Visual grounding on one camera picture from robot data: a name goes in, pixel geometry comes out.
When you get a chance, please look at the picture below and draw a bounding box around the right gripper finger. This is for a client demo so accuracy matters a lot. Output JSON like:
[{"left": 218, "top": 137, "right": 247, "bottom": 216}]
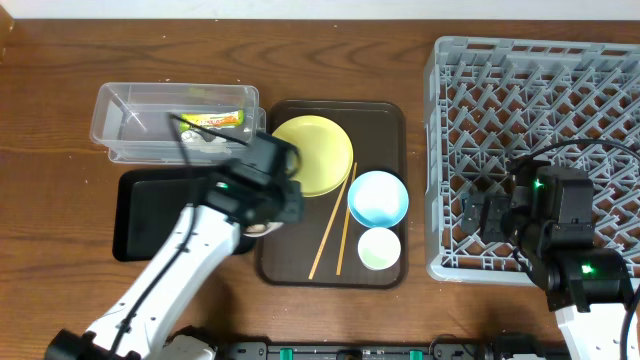
[
  {"left": 461, "top": 193, "right": 486, "bottom": 235},
  {"left": 482, "top": 195, "right": 511, "bottom": 243}
]

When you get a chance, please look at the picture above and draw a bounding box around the white bowl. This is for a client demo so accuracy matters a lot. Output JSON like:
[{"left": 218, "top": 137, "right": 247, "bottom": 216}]
[{"left": 243, "top": 222, "right": 283, "bottom": 238}]

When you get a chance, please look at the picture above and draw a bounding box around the yellow plate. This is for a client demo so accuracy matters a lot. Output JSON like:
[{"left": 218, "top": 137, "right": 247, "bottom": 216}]
[{"left": 273, "top": 115, "right": 354, "bottom": 197}]

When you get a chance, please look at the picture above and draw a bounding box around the green orange snack wrapper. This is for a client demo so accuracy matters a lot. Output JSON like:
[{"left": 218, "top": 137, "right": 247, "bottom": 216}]
[{"left": 179, "top": 110, "right": 244, "bottom": 132}]

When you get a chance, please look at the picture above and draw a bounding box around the white tissue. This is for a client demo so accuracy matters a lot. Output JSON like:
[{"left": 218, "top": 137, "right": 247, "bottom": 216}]
[{"left": 180, "top": 130, "right": 231, "bottom": 154}]

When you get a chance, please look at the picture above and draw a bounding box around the light blue bowl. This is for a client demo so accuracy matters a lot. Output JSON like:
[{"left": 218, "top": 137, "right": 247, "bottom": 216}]
[{"left": 347, "top": 170, "right": 409, "bottom": 228}]

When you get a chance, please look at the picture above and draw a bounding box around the small white green cup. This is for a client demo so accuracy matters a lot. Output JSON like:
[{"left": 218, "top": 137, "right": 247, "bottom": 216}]
[{"left": 357, "top": 227, "right": 401, "bottom": 271}]

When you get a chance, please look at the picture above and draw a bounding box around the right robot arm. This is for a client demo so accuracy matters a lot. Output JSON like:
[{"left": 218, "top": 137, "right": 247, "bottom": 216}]
[{"left": 461, "top": 160, "right": 639, "bottom": 359}]

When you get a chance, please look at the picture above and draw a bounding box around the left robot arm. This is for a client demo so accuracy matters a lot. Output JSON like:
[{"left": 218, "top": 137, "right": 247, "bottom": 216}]
[{"left": 45, "top": 160, "right": 303, "bottom": 359}]

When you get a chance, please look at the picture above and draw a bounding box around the grey dishwasher rack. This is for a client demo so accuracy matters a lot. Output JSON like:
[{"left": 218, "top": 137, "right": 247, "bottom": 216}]
[{"left": 424, "top": 36, "right": 639, "bottom": 285}]

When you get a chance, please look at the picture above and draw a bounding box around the dark brown serving tray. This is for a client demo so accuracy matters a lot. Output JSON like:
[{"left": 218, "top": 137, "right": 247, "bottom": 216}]
[{"left": 255, "top": 100, "right": 408, "bottom": 290}]

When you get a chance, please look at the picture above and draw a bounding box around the left wooden chopstick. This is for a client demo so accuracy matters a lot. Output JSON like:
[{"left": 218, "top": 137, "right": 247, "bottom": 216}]
[{"left": 308, "top": 168, "right": 352, "bottom": 280}]

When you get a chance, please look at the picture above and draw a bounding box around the wooden chopstick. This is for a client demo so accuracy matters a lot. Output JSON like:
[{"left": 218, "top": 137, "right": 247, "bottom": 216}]
[
  {"left": 336, "top": 162, "right": 358, "bottom": 276},
  {"left": 308, "top": 168, "right": 352, "bottom": 280}
]

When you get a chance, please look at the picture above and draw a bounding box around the right wooden chopstick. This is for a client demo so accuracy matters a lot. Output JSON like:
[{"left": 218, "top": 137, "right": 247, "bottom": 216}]
[{"left": 336, "top": 162, "right": 358, "bottom": 276}]

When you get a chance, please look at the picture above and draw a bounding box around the black tray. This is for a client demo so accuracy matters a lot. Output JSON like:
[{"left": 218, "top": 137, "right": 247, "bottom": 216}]
[{"left": 111, "top": 167, "right": 258, "bottom": 263}]

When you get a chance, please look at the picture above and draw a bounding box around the lower clear plastic bin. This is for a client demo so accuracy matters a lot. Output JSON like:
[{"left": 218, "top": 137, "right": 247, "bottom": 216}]
[{"left": 103, "top": 108, "right": 266, "bottom": 165}]

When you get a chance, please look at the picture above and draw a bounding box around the clear plastic bin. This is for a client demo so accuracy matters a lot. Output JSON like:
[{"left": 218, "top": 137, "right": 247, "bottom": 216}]
[
  {"left": 103, "top": 108, "right": 266, "bottom": 165},
  {"left": 89, "top": 82, "right": 264, "bottom": 149}
]

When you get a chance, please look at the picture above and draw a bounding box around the upper clear plastic bin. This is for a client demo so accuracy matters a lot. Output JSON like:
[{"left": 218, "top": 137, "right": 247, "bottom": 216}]
[{"left": 89, "top": 82, "right": 264, "bottom": 149}]

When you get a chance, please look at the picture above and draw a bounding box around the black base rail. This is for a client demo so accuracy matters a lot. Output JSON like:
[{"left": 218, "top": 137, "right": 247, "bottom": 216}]
[{"left": 164, "top": 340, "right": 571, "bottom": 360}]

